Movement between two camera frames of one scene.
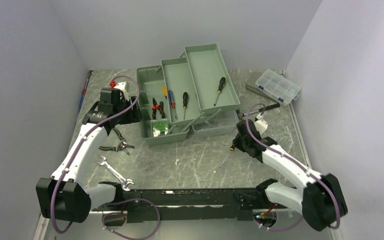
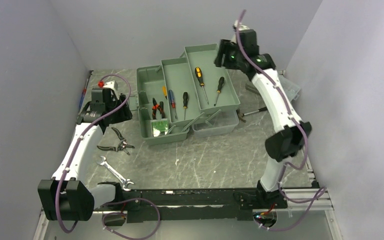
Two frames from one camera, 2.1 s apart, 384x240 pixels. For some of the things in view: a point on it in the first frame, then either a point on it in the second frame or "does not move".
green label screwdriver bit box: [159, 127] does not move
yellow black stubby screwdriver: [222, 83] does not move
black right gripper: [238, 144] -> [226, 46]
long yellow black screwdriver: [231, 149] -> [198, 73]
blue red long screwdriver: [170, 95] does not move
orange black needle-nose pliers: [160, 107] does not move
